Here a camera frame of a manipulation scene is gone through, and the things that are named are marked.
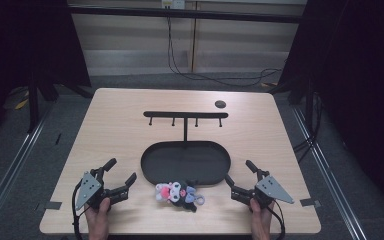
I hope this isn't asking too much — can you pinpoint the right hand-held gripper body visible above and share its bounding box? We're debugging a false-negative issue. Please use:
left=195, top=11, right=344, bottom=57
left=253, top=170, right=295, bottom=210

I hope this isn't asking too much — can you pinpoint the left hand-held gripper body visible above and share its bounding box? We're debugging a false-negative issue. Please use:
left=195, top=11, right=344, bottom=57
left=75, top=168, right=115, bottom=211

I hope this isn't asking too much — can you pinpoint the plush toy keychain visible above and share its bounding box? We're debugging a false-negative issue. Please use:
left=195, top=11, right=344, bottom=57
left=154, top=180, right=206, bottom=214

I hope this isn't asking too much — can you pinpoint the black hook rack with tray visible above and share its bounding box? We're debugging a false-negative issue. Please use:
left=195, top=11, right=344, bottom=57
left=140, top=110, right=232, bottom=187

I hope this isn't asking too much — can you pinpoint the person's left hand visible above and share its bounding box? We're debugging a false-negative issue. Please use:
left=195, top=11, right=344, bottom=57
left=84, top=197, right=111, bottom=240

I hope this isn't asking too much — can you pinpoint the person's right hand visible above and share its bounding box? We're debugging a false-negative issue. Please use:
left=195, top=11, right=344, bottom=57
left=248, top=198, right=275, bottom=240

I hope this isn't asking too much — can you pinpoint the grey tape strip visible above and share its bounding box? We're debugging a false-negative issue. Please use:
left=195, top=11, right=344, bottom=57
left=299, top=197, right=322, bottom=208
left=44, top=201, right=63, bottom=211

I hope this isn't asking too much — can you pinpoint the black stand leg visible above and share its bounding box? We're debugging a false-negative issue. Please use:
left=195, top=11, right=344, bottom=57
left=26, top=74, right=94, bottom=134

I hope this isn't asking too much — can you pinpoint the yellow tape piece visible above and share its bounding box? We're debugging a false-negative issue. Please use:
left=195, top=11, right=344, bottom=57
left=14, top=96, right=30, bottom=111

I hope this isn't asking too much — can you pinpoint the black curtain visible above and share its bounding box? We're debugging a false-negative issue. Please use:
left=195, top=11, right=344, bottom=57
left=277, top=0, right=384, bottom=221
left=0, top=0, right=92, bottom=148

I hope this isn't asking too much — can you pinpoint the black horizontal bar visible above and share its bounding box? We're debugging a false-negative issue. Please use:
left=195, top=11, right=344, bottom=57
left=69, top=5, right=303, bottom=24

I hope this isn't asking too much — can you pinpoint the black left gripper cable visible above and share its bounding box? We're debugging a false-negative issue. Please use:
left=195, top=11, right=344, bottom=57
left=71, top=181, right=93, bottom=240

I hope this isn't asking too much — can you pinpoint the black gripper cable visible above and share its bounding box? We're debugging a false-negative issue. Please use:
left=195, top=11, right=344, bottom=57
left=266, top=199, right=286, bottom=240
left=71, top=181, right=93, bottom=240

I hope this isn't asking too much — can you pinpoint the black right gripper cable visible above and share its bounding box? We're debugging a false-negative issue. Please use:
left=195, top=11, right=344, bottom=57
left=266, top=199, right=286, bottom=240

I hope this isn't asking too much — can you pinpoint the metal floor rail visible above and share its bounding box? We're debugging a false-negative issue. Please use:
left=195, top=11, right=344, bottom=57
left=0, top=103, right=56, bottom=240
left=291, top=107, right=368, bottom=240

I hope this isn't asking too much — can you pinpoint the black cable bundle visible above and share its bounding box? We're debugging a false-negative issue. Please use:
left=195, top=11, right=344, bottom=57
left=293, top=91, right=324, bottom=164

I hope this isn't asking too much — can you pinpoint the black floor cable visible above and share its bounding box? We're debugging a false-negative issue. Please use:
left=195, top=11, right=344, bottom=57
left=166, top=7, right=283, bottom=89

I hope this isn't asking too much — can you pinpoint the white wall socket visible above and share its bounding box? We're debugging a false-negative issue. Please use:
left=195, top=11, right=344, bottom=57
left=160, top=0, right=186, bottom=10

